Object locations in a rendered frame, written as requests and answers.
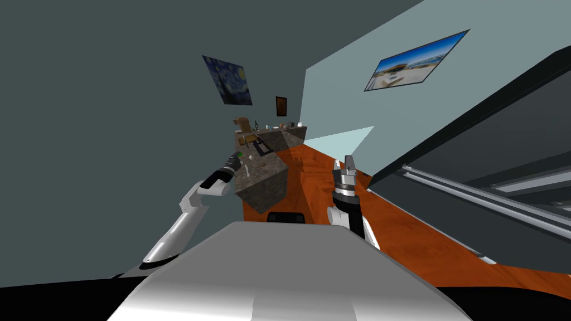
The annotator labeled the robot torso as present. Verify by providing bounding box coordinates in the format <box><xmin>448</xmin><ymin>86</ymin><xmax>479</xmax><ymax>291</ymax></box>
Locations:
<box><xmin>106</xmin><ymin>212</ymin><xmax>475</xmax><ymax>321</ymax></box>

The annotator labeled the blue starry night painting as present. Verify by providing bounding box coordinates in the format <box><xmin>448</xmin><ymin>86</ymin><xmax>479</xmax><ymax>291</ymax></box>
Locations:
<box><xmin>201</xmin><ymin>54</ymin><xmax>254</xmax><ymax>108</ymax></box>

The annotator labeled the black framed sliding window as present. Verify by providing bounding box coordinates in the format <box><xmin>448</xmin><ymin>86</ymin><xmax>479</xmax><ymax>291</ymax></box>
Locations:
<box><xmin>368</xmin><ymin>44</ymin><xmax>571</xmax><ymax>276</ymax></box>

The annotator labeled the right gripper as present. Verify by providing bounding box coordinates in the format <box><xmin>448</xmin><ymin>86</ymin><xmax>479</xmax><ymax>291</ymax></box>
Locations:
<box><xmin>333</xmin><ymin>154</ymin><xmax>358</xmax><ymax>184</ymax></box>

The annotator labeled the blue beach panorama picture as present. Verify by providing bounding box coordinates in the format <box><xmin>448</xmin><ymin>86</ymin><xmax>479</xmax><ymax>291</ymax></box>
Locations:
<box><xmin>363</xmin><ymin>28</ymin><xmax>471</xmax><ymax>93</ymax></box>

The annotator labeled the brown stone kitchen counter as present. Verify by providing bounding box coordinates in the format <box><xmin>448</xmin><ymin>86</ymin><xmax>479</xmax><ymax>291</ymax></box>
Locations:
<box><xmin>231</xmin><ymin>116</ymin><xmax>308</xmax><ymax>215</ymax></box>

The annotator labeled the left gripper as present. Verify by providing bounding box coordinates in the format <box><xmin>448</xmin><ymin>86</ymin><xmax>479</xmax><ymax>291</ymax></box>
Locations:
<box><xmin>224</xmin><ymin>151</ymin><xmax>244</xmax><ymax>173</ymax></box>

